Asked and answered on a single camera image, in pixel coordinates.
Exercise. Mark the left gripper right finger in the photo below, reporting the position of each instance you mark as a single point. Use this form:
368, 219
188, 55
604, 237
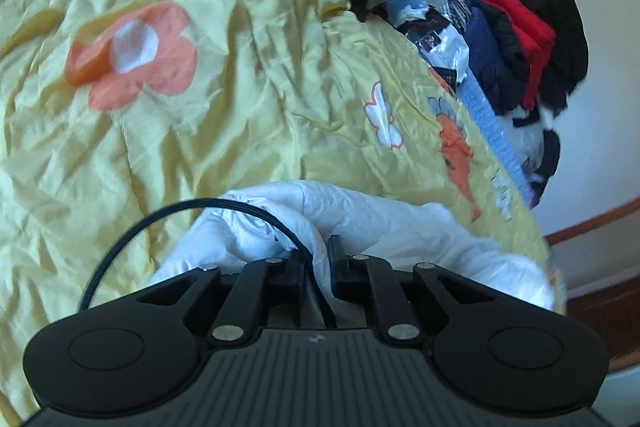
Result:
371, 284

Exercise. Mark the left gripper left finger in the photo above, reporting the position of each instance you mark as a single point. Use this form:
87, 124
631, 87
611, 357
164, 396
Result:
249, 297

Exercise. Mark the white quilted duvet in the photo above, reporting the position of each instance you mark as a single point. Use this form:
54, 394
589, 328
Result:
398, 232

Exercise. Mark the red and black clothes pile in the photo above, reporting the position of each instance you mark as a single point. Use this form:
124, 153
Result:
528, 56

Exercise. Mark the black white plastic bag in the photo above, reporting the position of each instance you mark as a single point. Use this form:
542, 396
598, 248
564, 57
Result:
437, 32

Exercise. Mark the yellow cartoon bedsheet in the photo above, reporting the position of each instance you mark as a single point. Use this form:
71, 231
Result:
111, 109

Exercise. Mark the light blue knitted blanket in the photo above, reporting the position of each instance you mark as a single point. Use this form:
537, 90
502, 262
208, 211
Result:
473, 98

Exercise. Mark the wooden door frame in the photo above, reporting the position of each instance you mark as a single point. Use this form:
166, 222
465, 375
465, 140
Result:
599, 258

